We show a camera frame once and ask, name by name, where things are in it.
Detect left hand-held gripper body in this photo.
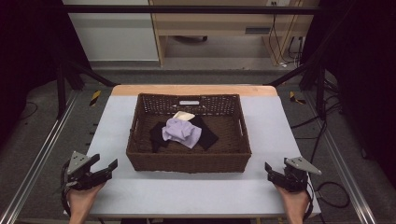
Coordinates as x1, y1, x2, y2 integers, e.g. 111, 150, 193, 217
62, 150, 113, 191

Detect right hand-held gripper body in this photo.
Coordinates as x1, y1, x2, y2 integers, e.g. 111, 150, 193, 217
267, 156, 323, 193

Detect person's right hand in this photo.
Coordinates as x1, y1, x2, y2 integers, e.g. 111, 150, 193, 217
275, 184, 311, 217

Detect person's left hand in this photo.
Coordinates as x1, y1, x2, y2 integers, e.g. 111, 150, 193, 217
66, 182, 106, 216

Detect black cloth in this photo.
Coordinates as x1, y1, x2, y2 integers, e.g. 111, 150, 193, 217
189, 115, 219, 151
148, 121, 171, 154

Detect yellow black floor tape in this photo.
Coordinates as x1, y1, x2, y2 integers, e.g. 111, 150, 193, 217
289, 91, 306, 105
89, 90, 103, 107

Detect black metal stand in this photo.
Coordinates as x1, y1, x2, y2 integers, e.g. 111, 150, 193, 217
266, 60, 329, 120
55, 58, 118, 119

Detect brown woven basket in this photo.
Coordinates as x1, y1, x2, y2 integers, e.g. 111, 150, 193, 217
125, 92, 252, 174

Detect lavender cloth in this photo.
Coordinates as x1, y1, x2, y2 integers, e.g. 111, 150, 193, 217
161, 117, 203, 150

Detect cream cloth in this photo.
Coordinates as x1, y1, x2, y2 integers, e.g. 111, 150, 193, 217
172, 110, 196, 122

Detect black curtain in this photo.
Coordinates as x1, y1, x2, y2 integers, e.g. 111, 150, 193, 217
301, 0, 396, 180
0, 0, 92, 147

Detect white cabinet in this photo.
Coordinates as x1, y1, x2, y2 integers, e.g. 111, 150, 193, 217
62, 0, 160, 63

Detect right hand-held gripper cable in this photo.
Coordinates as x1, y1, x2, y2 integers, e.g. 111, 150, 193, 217
305, 178, 315, 220

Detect hand-held gripper cable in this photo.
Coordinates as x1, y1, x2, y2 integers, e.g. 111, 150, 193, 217
60, 161, 72, 217
305, 178, 315, 220

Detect left hand-held gripper cable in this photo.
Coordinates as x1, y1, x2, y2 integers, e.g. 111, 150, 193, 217
60, 161, 72, 217

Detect aluminium rail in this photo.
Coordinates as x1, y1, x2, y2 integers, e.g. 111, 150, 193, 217
304, 91, 378, 224
0, 91, 79, 224

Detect black floor cables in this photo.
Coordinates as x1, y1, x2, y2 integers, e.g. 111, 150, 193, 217
290, 92, 344, 164

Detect black looped floor cable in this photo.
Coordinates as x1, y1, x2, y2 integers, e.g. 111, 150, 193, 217
315, 181, 351, 209

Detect thin black floor cable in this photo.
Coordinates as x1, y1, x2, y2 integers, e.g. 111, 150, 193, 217
18, 100, 39, 121

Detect cables under desk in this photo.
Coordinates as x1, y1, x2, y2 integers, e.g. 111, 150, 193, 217
268, 0, 305, 68

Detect black horizontal frame bar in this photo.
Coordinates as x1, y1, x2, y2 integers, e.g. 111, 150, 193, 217
61, 4, 322, 16

